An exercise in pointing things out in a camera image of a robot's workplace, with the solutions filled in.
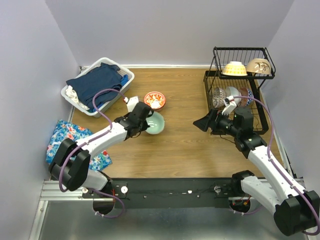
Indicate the blue floral fabric bag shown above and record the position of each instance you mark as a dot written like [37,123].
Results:
[64,130]

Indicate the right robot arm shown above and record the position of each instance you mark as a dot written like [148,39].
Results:
[294,209]

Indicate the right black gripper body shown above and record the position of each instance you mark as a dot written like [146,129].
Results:
[222,123]

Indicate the aluminium frame rail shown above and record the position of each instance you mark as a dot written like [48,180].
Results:
[69,216]

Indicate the orange floral pattern bowl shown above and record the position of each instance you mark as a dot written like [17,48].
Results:
[153,96]

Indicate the dark blue folded garment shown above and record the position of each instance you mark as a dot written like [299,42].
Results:
[100,78]

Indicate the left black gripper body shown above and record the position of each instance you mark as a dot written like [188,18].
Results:
[143,126]

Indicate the blue zigzag pattern bowl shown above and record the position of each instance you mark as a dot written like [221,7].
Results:
[246,102]

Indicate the black two-tier dish rack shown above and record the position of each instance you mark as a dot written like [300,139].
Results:
[214,78]

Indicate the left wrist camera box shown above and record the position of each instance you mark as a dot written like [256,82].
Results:
[131,103]

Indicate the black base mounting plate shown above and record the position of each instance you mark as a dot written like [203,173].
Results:
[161,193]

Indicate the beige bowl brown leaf pattern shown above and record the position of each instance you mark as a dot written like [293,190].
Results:
[259,66]

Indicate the white crumpled cloth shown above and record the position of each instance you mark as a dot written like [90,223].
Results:
[71,93]

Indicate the yellow patterned bowl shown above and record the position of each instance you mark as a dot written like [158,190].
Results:
[235,68]

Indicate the brown lattice pattern bowl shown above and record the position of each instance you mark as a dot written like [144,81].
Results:
[218,96]

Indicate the celadon green bowl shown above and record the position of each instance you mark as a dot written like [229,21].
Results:
[156,124]

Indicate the white ribbed bowl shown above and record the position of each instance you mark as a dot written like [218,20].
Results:
[233,91]

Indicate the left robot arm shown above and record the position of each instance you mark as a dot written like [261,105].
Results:
[70,165]

